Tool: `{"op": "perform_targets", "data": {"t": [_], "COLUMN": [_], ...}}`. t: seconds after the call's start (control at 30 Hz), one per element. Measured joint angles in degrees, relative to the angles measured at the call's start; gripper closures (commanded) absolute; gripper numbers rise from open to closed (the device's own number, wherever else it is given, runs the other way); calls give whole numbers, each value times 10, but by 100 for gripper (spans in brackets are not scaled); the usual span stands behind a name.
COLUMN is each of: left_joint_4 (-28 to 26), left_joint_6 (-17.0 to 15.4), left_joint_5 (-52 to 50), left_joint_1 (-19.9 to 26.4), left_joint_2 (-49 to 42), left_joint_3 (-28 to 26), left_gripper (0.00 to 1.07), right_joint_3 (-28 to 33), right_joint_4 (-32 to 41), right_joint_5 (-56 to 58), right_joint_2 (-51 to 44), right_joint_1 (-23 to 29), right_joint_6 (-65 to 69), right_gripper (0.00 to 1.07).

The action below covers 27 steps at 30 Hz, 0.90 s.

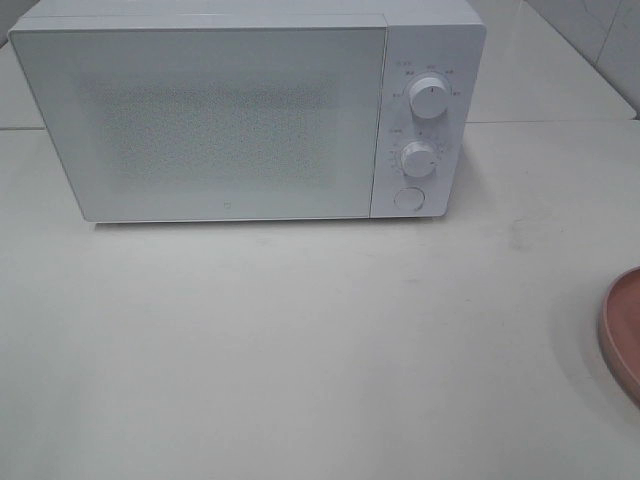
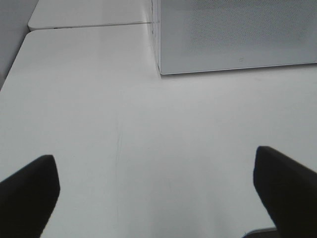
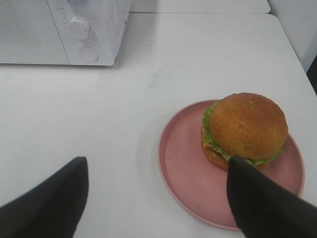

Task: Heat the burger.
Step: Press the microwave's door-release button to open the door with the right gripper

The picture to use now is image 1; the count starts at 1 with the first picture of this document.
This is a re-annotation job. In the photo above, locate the round white door button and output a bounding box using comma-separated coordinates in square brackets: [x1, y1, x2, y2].
[394, 187, 426, 212]

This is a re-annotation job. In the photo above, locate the pink round plate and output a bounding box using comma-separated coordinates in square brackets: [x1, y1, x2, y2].
[597, 267, 639, 406]

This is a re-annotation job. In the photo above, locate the white microwave door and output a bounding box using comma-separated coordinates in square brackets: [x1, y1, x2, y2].
[12, 28, 386, 223]

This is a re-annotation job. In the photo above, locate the lower white timer knob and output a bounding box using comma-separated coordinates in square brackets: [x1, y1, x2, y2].
[400, 142, 437, 178]

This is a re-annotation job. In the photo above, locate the upper white power knob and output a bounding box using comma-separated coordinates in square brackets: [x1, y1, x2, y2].
[407, 72, 451, 120]

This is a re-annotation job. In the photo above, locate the white microwave oven body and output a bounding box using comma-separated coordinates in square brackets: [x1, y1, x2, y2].
[8, 1, 486, 221]

